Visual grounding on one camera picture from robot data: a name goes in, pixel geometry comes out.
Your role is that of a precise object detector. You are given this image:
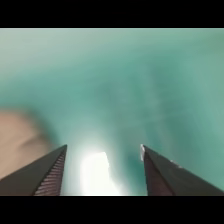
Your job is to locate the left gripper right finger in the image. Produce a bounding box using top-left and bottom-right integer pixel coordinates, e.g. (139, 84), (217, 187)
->
(140, 143), (224, 196)

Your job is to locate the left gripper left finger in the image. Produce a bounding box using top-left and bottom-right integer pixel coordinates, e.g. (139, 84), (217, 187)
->
(0, 144), (68, 196)

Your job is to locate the brown T-shirt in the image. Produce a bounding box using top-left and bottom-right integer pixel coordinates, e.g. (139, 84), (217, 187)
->
(0, 110), (56, 179)

